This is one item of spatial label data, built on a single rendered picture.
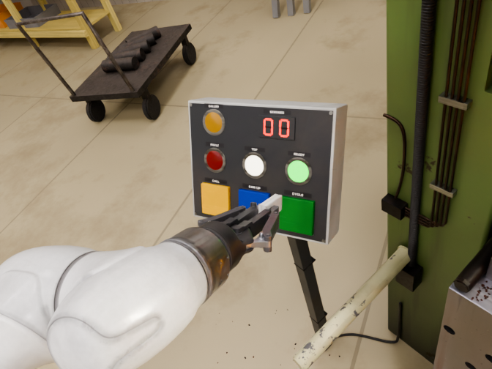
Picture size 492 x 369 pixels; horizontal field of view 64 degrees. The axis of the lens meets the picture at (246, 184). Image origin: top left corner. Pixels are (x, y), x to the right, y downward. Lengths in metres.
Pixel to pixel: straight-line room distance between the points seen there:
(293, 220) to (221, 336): 1.13
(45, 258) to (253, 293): 1.50
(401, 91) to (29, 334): 0.75
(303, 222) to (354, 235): 1.23
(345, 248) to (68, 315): 1.71
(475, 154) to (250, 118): 0.44
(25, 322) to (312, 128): 0.56
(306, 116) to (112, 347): 0.55
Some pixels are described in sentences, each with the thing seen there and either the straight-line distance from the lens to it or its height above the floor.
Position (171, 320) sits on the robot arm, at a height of 1.30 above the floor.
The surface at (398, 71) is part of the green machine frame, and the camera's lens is 0.87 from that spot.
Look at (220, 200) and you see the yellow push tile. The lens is 0.91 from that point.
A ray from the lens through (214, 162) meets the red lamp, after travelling 0.89.
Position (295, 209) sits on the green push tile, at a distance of 0.83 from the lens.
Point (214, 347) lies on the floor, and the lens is 1.88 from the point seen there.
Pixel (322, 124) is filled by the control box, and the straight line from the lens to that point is 0.77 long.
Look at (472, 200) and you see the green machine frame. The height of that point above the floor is 0.93.
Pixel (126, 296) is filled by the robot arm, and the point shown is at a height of 1.34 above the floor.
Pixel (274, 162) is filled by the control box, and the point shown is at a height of 1.10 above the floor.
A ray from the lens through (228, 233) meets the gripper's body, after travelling 0.53.
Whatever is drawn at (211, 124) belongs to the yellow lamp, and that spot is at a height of 1.16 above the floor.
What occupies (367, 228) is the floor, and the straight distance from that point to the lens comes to 2.08.
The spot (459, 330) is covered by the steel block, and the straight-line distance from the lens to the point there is 0.95.
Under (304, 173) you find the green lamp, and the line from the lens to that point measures 0.80.
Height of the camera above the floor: 1.64
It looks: 43 degrees down
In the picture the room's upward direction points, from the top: 19 degrees counter-clockwise
